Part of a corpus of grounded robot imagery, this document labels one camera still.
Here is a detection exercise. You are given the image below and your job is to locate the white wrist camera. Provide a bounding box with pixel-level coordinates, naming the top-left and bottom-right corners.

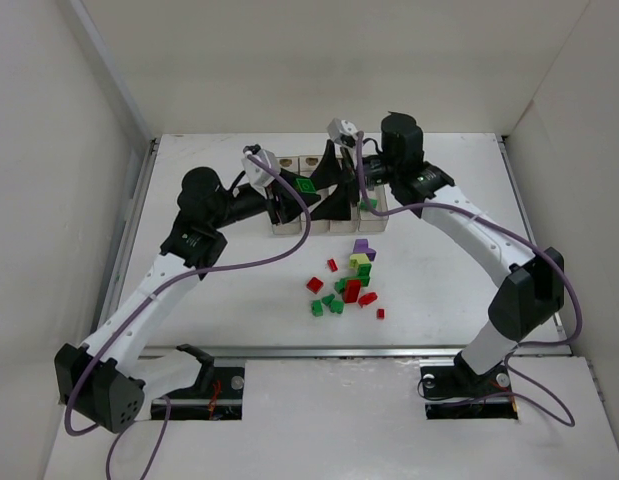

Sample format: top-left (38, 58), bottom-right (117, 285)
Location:
top-left (327, 118), bottom-right (358, 149)
top-left (241, 145), bottom-right (281, 195)

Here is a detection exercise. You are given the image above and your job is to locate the yellow-green lego block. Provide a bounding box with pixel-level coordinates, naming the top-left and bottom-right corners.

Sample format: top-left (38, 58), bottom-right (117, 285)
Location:
top-left (349, 253), bottom-right (370, 269)

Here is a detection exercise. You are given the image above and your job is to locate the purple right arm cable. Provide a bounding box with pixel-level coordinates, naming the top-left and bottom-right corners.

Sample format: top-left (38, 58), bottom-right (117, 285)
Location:
top-left (353, 130), bottom-right (583, 429)

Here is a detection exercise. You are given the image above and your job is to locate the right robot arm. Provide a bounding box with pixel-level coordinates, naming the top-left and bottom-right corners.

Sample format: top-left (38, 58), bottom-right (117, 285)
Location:
top-left (310, 112), bottom-right (564, 376)

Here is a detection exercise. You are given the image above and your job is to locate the green lego under pile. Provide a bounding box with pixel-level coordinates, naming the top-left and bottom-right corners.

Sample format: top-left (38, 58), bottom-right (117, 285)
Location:
top-left (334, 263), bottom-right (372, 294)

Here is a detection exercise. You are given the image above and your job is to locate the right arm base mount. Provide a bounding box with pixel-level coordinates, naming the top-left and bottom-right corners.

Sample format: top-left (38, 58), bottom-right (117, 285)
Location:
top-left (420, 365), bottom-right (511, 401)

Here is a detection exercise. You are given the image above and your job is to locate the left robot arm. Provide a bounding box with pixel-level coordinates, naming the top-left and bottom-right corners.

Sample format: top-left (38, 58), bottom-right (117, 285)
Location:
top-left (54, 164), bottom-right (320, 437)

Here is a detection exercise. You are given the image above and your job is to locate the small red lego brick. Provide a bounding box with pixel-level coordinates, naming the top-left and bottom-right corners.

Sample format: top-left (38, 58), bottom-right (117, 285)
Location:
top-left (327, 258), bottom-right (338, 272)

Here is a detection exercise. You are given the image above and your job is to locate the red slanted lego brick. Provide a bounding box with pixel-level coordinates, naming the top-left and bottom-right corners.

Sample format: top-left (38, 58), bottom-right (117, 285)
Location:
top-left (357, 292), bottom-right (378, 308)

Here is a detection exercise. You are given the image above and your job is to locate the green lego plate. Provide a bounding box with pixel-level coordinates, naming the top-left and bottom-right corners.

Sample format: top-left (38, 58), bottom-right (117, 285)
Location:
top-left (295, 177), bottom-right (317, 194)

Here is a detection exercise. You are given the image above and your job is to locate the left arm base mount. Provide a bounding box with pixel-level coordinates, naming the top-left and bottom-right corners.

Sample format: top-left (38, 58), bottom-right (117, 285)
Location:
top-left (167, 364), bottom-right (245, 403)

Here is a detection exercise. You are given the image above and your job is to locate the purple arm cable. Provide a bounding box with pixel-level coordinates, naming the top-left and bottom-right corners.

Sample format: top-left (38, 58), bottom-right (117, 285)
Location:
top-left (63, 154), bottom-right (313, 480)
top-left (353, 130), bottom-right (583, 429)

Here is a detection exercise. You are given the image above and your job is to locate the green lego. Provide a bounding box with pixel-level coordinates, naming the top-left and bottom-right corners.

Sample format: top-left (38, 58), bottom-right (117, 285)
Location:
top-left (329, 300), bottom-right (344, 315)
top-left (334, 263), bottom-right (372, 294)
top-left (321, 294), bottom-right (335, 306)
top-left (360, 198), bottom-right (378, 211)
top-left (310, 300), bottom-right (324, 317)

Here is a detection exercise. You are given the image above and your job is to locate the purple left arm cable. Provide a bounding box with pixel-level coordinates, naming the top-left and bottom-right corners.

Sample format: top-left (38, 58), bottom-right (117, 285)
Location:
top-left (63, 154), bottom-right (313, 480)

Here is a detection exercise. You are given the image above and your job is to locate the red square lego brick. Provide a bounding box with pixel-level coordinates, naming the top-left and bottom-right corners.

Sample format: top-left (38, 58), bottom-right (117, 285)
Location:
top-left (306, 277), bottom-right (324, 294)

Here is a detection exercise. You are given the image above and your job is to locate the purple lego block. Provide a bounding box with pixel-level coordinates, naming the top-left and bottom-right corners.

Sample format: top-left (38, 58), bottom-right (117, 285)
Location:
top-left (352, 238), bottom-right (377, 262)

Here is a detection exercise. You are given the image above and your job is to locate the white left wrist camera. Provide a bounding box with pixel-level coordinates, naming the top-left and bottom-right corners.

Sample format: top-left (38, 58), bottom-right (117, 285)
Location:
top-left (241, 145), bottom-right (281, 195)

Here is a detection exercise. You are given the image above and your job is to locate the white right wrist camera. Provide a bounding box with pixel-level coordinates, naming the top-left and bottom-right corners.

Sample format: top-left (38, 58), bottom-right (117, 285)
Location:
top-left (327, 118), bottom-right (358, 149)

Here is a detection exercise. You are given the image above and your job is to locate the tall red lego brick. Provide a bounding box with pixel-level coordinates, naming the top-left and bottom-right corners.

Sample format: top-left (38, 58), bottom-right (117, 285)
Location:
top-left (342, 278), bottom-right (362, 304)

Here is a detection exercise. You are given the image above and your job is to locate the aluminium front rail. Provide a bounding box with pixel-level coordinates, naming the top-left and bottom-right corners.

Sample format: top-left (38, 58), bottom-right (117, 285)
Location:
top-left (98, 344), bottom-right (573, 359)

